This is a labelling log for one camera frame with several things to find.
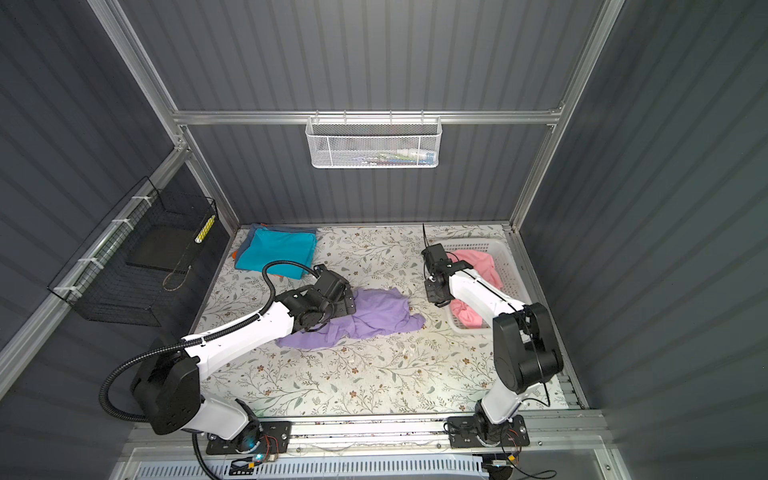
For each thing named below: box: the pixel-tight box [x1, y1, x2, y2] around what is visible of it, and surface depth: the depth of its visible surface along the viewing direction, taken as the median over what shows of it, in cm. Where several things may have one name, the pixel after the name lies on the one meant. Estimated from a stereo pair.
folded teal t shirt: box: [236, 227, 318, 280], surface depth 108 cm
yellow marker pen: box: [194, 214, 216, 244], surface depth 82 cm
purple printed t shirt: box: [277, 287, 426, 351], surface depth 92 cm
